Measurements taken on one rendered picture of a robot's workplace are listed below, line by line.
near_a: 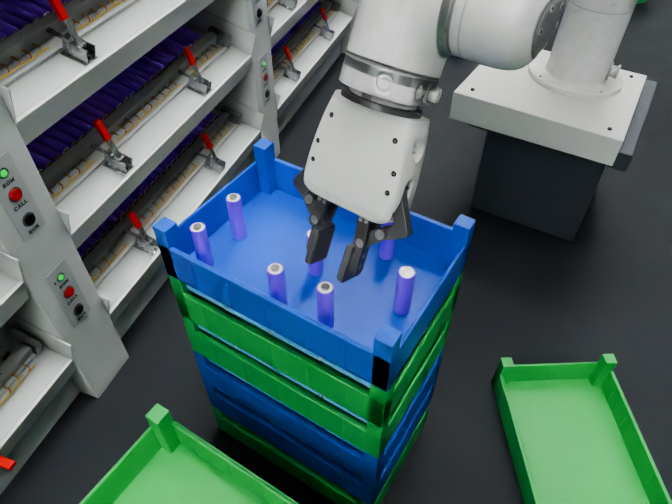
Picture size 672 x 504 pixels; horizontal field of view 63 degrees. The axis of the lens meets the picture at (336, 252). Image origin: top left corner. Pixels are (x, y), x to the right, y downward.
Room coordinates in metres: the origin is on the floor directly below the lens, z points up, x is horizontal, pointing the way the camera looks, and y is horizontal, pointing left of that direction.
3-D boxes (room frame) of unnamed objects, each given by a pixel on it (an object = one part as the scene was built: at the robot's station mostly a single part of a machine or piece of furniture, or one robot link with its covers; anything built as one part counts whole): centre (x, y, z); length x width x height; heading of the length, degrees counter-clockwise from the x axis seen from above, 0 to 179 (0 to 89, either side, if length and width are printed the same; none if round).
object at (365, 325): (0.44, 0.02, 0.44); 0.30 x 0.20 x 0.08; 58
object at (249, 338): (0.44, 0.02, 0.36); 0.30 x 0.20 x 0.08; 58
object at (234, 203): (0.50, 0.12, 0.44); 0.02 x 0.02 x 0.06
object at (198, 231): (0.45, 0.16, 0.44); 0.02 x 0.02 x 0.06
